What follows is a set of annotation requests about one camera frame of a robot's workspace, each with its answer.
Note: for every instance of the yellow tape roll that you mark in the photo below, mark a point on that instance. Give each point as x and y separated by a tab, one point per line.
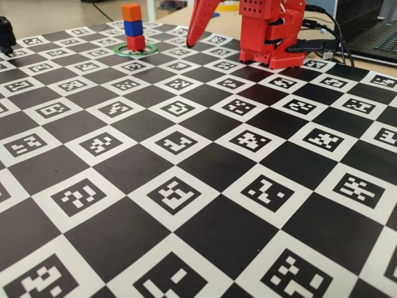
229	7

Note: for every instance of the blue cube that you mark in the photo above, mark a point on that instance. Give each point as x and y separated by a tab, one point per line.
133	28

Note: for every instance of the black plastic device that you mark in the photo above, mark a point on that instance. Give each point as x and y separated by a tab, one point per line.
6	34

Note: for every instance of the red cube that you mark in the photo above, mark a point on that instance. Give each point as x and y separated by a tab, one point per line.
136	43

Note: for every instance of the black laptop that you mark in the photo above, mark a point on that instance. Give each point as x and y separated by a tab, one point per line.
372	40

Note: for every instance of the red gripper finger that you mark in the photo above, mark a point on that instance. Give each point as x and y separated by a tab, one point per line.
200	21

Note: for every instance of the white table leg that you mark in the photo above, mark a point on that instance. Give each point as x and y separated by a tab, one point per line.
151	9

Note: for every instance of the orange cube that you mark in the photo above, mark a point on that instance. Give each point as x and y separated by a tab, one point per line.
131	12

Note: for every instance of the red 3D-printed robot arm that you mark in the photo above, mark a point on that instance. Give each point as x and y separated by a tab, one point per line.
251	37

